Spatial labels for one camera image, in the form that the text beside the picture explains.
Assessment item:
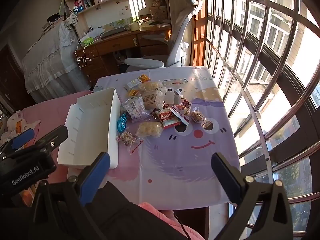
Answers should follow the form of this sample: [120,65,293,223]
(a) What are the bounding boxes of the red cookie packet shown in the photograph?
[156,107,182,130]

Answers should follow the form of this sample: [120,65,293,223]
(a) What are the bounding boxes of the red white strawberry cake packet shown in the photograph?
[171,99,192,126]

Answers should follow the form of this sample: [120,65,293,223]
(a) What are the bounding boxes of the white packet purple print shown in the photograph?
[121,97,147,123]

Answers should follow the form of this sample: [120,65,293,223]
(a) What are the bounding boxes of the white plastic storage bin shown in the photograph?
[57,87,122,170]

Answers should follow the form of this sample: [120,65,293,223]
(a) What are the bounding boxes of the pink blanket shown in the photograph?
[21,91,93,180]

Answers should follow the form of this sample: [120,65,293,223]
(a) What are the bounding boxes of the wooden desk with drawers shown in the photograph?
[75,24,173,87]

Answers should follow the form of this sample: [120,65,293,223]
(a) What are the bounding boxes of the metal window bars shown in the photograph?
[192,0,320,240]

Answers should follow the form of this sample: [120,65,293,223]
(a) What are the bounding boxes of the person's pink fleece pants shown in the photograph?
[139,202,205,240]

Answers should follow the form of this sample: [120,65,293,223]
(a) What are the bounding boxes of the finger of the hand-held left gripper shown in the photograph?
[0,128,35,153]
[34,125,69,153]

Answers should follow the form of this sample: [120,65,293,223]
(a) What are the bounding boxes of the dark wooden door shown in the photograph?
[0,42,33,110]

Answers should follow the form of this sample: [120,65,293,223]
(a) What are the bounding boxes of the wooden bookshelf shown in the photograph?
[60,0,170,34]

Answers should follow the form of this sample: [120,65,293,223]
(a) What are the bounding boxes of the white lace cover cloth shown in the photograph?
[21,17,92,103]

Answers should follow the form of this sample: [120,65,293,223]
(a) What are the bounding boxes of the person's black jacket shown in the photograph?
[50,182,190,240]

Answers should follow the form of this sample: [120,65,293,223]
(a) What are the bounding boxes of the white charging cable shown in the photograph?
[75,36,103,68]

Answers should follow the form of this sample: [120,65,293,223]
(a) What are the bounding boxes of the cartoon printed blanket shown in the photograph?
[0,110,42,140]

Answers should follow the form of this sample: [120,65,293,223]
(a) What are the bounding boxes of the blue foil snack packet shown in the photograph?
[117,113,128,133]

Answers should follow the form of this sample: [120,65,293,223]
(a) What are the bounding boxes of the white office chair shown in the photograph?
[124,0,208,72]

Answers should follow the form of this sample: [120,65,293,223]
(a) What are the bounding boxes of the wicker basket with teddy bear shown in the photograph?
[149,0,168,22]

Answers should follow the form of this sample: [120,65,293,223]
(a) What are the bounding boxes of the small clear white packet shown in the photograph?
[164,89,184,105]

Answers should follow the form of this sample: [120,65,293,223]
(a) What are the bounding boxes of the clear bag of yellow balls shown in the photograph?
[135,121,163,138]

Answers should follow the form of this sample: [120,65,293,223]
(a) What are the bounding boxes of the clear bag of puffed snacks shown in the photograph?
[138,81,164,93]

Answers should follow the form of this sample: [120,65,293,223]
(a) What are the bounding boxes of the nut bar packet red edge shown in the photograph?
[116,131,144,153]

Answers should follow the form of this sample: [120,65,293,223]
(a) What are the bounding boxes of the silver purple foil packet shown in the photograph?
[190,106,213,130]

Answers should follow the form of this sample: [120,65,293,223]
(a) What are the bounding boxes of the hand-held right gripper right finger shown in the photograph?
[211,152,294,240]

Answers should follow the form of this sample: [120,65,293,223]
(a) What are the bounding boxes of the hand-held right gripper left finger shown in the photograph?
[30,152,111,240]

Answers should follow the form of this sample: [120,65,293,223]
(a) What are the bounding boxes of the grey keyboard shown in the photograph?
[100,26,128,39]

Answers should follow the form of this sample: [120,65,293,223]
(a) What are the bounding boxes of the white papers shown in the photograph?
[85,27,105,39]

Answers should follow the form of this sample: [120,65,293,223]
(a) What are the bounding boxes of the white orange snack packet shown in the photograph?
[124,74,151,90]

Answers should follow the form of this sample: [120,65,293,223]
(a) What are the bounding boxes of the cartoon printed tablecloth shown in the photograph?
[94,66,242,210]

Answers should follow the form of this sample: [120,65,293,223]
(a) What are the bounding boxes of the clear cake packet white label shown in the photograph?
[140,90,164,110]

